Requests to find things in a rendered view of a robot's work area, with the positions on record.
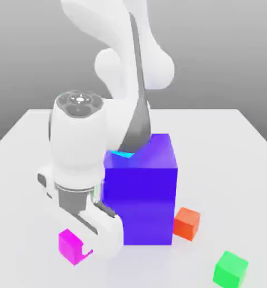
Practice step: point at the small cyan cube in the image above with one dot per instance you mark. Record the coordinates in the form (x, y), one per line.
(122, 154)

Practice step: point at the small orange cube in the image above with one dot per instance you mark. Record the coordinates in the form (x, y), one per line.
(185, 223)

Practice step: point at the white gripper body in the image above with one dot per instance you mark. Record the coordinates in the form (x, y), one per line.
(108, 234)

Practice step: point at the large blue box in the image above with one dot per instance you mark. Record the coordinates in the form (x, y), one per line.
(140, 198)

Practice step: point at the small magenta cube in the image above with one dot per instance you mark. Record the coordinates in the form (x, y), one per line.
(69, 247)

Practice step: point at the small green cube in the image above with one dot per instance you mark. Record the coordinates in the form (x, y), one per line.
(230, 270)

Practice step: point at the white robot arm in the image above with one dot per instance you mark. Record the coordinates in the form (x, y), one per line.
(79, 144)

